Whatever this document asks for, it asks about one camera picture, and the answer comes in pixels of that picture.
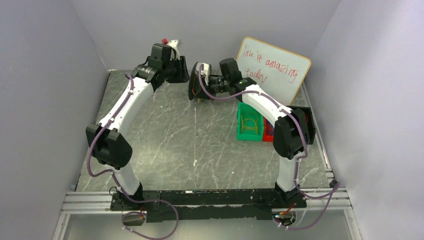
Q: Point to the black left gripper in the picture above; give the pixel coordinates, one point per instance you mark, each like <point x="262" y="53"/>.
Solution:
<point x="180" y="70"/>

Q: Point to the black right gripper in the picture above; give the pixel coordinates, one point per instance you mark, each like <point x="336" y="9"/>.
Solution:
<point x="218" y="84"/>

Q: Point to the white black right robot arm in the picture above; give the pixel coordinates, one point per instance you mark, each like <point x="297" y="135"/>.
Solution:
<point x="292" y="131"/>

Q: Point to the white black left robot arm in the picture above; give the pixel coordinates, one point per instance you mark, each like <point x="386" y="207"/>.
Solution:
<point x="109" y="151"/>

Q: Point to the green plastic bin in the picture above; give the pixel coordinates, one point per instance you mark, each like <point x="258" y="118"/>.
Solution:
<point x="250" y="123"/>

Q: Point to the yellow framed whiteboard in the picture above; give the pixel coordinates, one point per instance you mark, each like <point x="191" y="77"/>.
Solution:
<point x="279" y="72"/>

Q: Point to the red plastic bin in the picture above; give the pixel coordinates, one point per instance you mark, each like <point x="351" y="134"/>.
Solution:
<point x="268" y="131"/>

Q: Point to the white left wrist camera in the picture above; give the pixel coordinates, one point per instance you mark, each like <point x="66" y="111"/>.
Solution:
<point x="175" y="45"/>

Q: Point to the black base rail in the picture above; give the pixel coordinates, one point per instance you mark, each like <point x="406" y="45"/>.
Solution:
<point x="166" y="205"/>

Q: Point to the aluminium frame rail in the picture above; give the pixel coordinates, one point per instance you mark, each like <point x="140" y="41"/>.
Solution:
<point x="87" y="203"/>

